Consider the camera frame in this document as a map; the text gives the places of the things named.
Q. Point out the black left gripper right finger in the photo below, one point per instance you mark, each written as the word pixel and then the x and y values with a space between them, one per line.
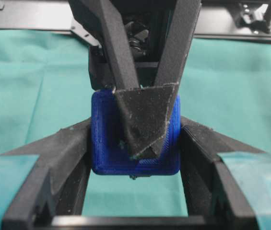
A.
pixel 227 183

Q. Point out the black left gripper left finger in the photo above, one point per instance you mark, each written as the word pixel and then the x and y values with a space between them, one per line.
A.
pixel 57 182

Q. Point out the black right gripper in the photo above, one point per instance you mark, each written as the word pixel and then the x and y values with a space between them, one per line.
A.
pixel 132 36

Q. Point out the blue block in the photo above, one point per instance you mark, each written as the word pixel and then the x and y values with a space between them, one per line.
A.
pixel 109 149

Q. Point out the green table cloth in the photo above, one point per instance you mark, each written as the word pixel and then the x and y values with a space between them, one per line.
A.
pixel 45 86

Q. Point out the black aluminium table frame rail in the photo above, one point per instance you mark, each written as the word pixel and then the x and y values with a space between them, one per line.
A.
pixel 217 19

